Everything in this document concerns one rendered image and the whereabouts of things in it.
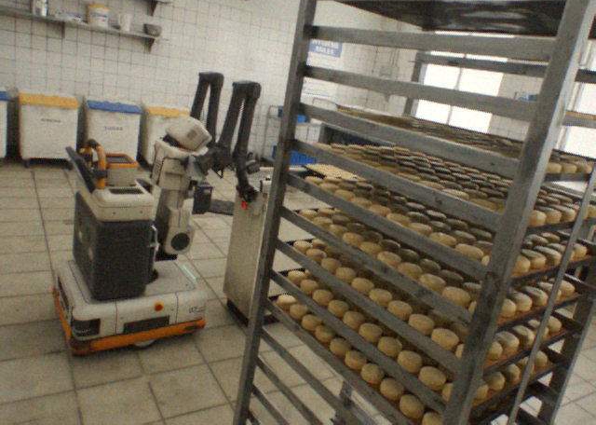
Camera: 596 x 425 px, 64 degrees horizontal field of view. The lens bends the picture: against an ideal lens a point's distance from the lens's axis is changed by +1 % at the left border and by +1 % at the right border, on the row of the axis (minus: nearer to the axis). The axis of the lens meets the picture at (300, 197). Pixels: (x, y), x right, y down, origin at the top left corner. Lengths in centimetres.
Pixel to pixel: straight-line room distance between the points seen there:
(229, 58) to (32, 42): 231
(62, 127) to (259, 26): 290
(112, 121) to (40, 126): 70
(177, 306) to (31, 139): 349
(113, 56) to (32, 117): 129
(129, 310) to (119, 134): 352
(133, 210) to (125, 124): 349
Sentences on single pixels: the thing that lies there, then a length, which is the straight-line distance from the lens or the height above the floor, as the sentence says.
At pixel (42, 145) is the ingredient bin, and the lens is 572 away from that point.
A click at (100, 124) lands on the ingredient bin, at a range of 572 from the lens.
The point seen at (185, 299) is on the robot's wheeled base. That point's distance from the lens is 259.
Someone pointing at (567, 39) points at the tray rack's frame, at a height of 160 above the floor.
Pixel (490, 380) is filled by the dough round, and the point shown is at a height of 97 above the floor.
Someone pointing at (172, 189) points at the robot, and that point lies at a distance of 256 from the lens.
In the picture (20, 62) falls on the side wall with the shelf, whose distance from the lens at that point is 623.
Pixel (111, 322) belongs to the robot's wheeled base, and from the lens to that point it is 251.
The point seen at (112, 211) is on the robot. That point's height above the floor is 75.
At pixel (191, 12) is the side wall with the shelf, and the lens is 654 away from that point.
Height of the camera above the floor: 151
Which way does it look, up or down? 15 degrees down
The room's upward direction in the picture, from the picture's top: 10 degrees clockwise
